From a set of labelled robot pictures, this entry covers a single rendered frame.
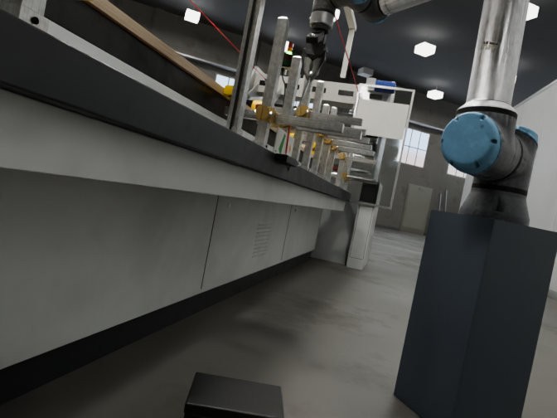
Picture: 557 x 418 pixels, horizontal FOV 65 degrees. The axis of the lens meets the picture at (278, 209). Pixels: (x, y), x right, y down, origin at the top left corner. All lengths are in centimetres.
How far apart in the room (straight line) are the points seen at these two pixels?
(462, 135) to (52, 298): 106
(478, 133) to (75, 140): 92
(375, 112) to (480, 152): 317
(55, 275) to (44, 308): 7
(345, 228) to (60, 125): 383
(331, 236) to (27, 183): 367
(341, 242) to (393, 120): 127
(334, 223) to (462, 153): 326
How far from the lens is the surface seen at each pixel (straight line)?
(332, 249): 441
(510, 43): 133
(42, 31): 65
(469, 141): 122
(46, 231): 105
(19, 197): 98
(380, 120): 431
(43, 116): 71
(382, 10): 181
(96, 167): 81
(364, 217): 424
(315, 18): 180
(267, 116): 150
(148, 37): 124
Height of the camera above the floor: 55
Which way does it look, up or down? 2 degrees down
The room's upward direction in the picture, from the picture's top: 11 degrees clockwise
